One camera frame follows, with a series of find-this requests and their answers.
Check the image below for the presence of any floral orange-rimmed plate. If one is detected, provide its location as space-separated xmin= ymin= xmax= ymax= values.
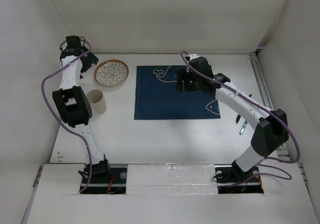
xmin=93 ymin=59 xmax=129 ymax=87

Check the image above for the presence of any blue whale cloth napkin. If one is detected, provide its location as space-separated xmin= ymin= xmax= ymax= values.
xmin=134 ymin=65 xmax=221 ymax=120

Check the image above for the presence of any beige ceramic cup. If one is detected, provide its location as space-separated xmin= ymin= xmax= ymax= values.
xmin=86 ymin=89 xmax=107 ymax=114

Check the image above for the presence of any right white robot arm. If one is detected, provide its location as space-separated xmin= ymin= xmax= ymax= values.
xmin=176 ymin=53 xmax=289 ymax=181

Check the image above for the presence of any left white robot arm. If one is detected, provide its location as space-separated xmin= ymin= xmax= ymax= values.
xmin=52 ymin=35 xmax=112 ymax=183

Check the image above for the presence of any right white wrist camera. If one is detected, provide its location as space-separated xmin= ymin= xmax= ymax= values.
xmin=185 ymin=53 xmax=199 ymax=61

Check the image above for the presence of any aluminium side rail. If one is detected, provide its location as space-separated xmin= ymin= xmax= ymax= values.
xmin=249 ymin=49 xmax=308 ymax=185

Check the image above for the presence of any green-handled metal fork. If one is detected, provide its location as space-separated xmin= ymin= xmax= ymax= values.
xmin=239 ymin=121 xmax=248 ymax=135

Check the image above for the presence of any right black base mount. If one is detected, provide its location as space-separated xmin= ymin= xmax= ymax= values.
xmin=211 ymin=165 xmax=264 ymax=194

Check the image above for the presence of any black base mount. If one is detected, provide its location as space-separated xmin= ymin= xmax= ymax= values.
xmin=80 ymin=166 xmax=128 ymax=195
xmin=211 ymin=165 xmax=264 ymax=194

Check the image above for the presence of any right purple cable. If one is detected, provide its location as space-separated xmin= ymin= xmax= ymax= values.
xmin=179 ymin=50 xmax=301 ymax=188

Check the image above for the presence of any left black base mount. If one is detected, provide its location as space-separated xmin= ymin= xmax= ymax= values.
xmin=80 ymin=166 xmax=128 ymax=195

